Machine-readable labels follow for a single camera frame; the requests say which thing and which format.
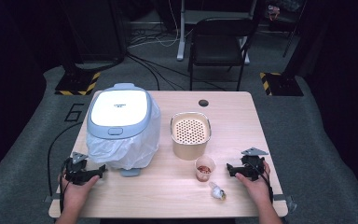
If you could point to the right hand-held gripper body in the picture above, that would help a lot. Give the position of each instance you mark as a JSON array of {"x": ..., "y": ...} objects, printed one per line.
[{"x": 254, "y": 166}]

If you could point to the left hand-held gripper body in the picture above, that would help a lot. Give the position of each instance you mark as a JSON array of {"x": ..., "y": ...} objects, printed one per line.
[{"x": 76, "y": 172}]

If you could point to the white wrapper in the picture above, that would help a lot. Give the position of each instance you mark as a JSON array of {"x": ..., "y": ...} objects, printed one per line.
[{"x": 216, "y": 192}]

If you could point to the clear plastic cup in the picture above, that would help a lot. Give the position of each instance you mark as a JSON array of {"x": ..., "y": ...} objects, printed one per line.
[{"x": 204, "y": 176}]

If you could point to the white plastic trash bag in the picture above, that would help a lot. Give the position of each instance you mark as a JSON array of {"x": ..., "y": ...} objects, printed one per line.
[{"x": 130, "y": 152}]

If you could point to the beige strainer container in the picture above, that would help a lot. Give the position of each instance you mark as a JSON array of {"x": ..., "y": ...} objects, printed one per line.
[{"x": 189, "y": 153}]

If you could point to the white pedal trash can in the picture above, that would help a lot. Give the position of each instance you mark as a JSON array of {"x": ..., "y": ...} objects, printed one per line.
[{"x": 118, "y": 109}]

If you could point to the person's left hand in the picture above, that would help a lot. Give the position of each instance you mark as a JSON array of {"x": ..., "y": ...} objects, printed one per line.
[{"x": 74, "y": 196}]

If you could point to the person's right hand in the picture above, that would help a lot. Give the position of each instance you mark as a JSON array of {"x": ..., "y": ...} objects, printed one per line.
[{"x": 259, "y": 189}]

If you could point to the black hazard-striped stand base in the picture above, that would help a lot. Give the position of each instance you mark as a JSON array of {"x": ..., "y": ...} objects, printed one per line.
[
  {"x": 76, "y": 83},
  {"x": 284, "y": 85}
]

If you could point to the black folding chair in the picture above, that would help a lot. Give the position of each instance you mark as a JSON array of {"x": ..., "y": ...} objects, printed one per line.
[{"x": 217, "y": 49}]

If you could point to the white desk frame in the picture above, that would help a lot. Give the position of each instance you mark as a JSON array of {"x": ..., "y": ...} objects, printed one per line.
[{"x": 181, "y": 37}]

